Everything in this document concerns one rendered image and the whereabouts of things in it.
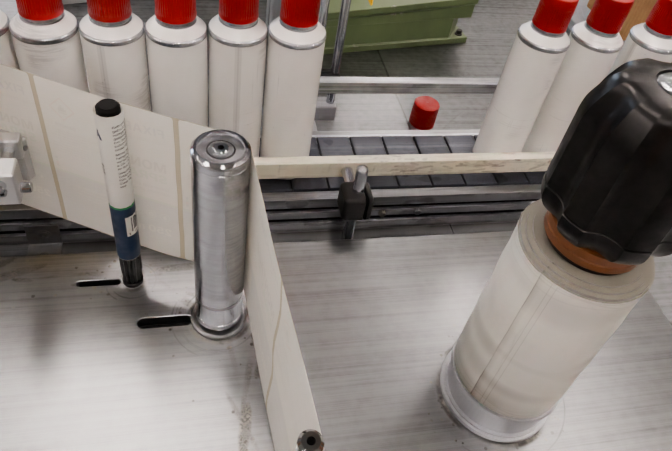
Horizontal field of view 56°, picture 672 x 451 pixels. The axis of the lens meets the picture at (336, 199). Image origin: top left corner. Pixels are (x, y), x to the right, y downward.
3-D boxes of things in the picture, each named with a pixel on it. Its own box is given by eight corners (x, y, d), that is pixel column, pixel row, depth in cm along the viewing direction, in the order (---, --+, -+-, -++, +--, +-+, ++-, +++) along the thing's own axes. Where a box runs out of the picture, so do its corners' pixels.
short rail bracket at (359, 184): (332, 262, 65) (350, 178, 56) (327, 240, 67) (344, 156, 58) (362, 260, 65) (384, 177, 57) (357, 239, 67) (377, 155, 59)
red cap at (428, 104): (404, 117, 84) (409, 97, 82) (423, 111, 85) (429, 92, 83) (419, 132, 82) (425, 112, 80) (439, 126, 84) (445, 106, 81)
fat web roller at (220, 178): (191, 343, 50) (184, 172, 37) (190, 296, 53) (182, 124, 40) (248, 338, 51) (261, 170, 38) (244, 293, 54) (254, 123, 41)
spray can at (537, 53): (480, 173, 70) (549, 6, 56) (465, 143, 74) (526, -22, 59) (522, 172, 71) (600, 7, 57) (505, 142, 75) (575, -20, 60)
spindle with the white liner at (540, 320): (459, 450, 47) (656, 150, 26) (426, 346, 53) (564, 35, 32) (565, 436, 49) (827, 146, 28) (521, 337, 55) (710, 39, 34)
